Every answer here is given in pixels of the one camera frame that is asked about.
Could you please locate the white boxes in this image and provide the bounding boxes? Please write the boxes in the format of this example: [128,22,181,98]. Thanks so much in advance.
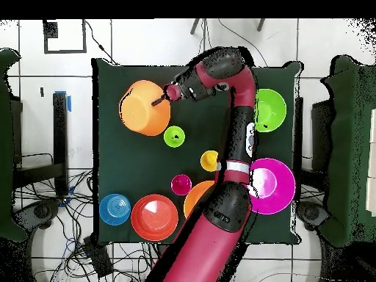
[365,108,376,218]

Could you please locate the black power strip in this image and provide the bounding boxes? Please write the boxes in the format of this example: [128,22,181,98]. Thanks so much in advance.
[83,236,114,278]

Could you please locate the green plastic bowl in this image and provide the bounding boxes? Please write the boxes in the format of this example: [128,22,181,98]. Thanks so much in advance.
[254,88,287,133]

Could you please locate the orange plastic bowl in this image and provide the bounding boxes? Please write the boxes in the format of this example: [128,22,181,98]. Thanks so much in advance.
[183,180,217,220]
[118,79,172,137]

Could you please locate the green cloth covered table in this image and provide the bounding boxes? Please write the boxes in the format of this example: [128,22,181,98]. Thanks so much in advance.
[0,48,29,242]

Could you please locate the crimson plastic cup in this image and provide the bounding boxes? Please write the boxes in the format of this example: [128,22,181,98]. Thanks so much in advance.
[170,173,193,197]

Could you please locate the blue plastic bowl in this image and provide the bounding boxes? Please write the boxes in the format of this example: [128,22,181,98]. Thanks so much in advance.
[98,192,132,226]

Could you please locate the green plastic cup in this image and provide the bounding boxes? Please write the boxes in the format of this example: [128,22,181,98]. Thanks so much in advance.
[163,125,186,148]

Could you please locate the pink plastic bowl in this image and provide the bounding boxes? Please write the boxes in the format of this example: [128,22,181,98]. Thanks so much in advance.
[247,157,297,215]

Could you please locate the yellow plastic cup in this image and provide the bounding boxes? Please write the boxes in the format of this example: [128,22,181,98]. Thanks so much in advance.
[200,150,220,173]

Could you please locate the black floor cable with plug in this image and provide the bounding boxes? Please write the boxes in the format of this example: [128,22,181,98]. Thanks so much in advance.
[84,19,118,66]

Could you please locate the tangled floor cable bundle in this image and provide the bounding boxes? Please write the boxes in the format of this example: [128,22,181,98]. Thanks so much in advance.
[14,168,159,282]

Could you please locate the black square floor frame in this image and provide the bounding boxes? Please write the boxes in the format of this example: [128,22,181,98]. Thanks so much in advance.
[43,19,87,54]

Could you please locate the black bench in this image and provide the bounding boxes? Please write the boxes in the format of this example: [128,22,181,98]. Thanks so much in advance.
[12,92,69,196]

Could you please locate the red plastic bowl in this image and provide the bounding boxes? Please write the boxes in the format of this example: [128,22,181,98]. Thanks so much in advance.
[130,193,179,242]

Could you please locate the dark green tablecloth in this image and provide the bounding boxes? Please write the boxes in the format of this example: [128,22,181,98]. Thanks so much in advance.
[91,57,303,246]

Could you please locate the green table with white boxes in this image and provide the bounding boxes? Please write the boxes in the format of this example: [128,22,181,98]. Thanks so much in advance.
[321,55,376,247]

